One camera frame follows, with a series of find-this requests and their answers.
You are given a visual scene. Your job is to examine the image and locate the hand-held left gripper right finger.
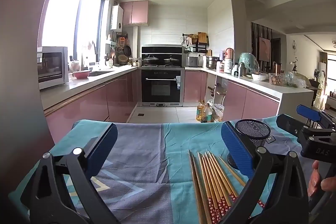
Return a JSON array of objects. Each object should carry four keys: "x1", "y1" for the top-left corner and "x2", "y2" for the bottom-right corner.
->
[{"x1": 221, "y1": 121, "x2": 310, "y2": 224}]

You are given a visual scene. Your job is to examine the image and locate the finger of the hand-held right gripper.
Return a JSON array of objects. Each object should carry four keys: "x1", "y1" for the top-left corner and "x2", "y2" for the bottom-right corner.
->
[
  {"x1": 297, "y1": 105, "x2": 336, "y2": 131},
  {"x1": 276, "y1": 114, "x2": 311, "y2": 142}
]

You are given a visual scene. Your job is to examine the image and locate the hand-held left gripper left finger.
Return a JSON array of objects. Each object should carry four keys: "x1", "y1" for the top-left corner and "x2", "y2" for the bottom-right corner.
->
[{"x1": 20, "y1": 123, "x2": 120, "y2": 224}]

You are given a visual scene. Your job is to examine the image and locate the black mesh utensil holder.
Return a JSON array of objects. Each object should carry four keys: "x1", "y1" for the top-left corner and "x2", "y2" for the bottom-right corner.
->
[{"x1": 227, "y1": 119, "x2": 272, "y2": 170}]

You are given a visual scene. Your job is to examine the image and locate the bundle of wooden chopsticks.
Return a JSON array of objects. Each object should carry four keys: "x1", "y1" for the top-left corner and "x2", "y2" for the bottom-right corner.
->
[{"x1": 188, "y1": 150, "x2": 265, "y2": 224}]

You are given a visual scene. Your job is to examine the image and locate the person's right hand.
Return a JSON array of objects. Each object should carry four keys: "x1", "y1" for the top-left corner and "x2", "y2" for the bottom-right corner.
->
[{"x1": 308, "y1": 161, "x2": 336, "y2": 197}]

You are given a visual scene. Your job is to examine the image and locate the plastic bag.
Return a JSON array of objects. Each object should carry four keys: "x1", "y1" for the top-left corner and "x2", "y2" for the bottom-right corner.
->
[{"x1": 211, "y1": 103, "x2": 225, "y2": 122}]

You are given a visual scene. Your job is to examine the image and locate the cooking oil bottles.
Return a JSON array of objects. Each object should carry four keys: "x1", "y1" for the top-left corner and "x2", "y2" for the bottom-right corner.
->
[{"x1": 201, "y1": 103, "x2": 213, "y2": 124}]

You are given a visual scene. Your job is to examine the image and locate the pink base cabinet run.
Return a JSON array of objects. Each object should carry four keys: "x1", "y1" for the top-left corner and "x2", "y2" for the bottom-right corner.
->
[
  {"x1": 183, "y1": 70, "x2": 280, "y2": 122},
  {"x1": 43, "y1": 68, "x2": 138, "y2": 145}
]

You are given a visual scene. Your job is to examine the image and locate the blue patterned tablecloth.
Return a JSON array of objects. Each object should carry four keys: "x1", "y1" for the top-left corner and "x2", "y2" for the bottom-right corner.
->
[{"x1": 8, "y1": 119, "x2": 336, "y2": 224}]

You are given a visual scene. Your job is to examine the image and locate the glass jar of snacks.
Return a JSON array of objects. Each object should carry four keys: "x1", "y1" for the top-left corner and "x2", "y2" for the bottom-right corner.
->
[{"x1": 270, "y1": 73, "x2": 283, "y2": 85}]

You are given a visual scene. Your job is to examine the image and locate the yellow cooking oil bottle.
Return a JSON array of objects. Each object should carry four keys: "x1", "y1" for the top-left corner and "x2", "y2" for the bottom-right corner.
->
[{"x1": 196, "y1": 100, "x2": 206, "y2": 122}]

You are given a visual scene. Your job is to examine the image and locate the white bowl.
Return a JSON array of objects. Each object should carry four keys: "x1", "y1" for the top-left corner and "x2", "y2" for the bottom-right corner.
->
[{"x1": 251, "y1": 73, "x2": 268, "y2": 82}]

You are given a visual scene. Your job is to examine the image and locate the green dome food cover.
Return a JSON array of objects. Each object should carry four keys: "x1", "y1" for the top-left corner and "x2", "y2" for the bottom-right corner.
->
[{"x1": 238, "y1": 52, "x2": 259, "y2": 74}]

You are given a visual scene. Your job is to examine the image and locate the pink bowl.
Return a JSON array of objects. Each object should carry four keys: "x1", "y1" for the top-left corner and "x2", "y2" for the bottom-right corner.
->
[{"x1": 72, "y1": 70, "x2": 91, "y2": 80}]

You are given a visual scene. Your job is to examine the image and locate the built-in black oven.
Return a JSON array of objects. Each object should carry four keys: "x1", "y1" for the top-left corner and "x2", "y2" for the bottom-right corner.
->
[{"x1": 138, "y1": 68, "x2": 186, "y2": 107}]

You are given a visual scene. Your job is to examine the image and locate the steel stock pot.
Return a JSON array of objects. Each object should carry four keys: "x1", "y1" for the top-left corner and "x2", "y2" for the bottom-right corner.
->
[{"x1": 206, "y1": 56, "x2": 220, "y2": 69}]

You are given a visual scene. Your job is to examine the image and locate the silver toaster oven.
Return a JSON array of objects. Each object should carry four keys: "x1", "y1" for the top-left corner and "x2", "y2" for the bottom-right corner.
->
[{"x1": 37, "y1": 46, "x2": 69, "y2": 90}]

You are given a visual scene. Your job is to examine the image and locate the black wok with lid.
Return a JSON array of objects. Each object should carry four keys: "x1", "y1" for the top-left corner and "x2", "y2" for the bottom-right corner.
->
[
  {"x1": 143, "y1": 54, "x2": 159, "y2": 66},
  {"x1": 164, "y1": 55, "x2": 180, "y2": 66}
]

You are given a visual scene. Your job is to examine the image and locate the black range hood stove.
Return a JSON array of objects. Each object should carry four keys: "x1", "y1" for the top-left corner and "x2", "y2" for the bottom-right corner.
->
[{"x1": 141, "y1": 46, "x2": 184, "y2": 67}]

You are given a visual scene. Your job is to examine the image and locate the white water heater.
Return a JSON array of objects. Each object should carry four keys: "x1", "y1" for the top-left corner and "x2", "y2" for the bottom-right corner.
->
[{"x1": 110, "y1": 5, "x2": 124, "y2": 31}]

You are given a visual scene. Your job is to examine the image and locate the kitchen window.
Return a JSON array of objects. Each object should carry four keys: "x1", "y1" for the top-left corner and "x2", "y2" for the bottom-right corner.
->
[{"x1": 41, "y1": 0, "x2": 109, "y2": 75}]

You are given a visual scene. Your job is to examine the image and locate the framed wall picture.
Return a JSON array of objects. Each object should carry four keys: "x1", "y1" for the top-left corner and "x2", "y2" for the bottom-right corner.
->
[{"x1": 258, "y1": 37, "x2": 271, "y2": 62}]

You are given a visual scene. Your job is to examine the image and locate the black wall rack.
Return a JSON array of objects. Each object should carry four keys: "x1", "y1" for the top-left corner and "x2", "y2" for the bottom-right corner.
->
[{"x1": 182, "y1": 32, "x2": 211, "y2": 54}]

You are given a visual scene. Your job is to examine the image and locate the pink wall cabinet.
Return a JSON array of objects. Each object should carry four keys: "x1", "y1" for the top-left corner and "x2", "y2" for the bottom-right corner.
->
[{"x1": 119, "y1": 0, "x2": 149, "y2": 26}]

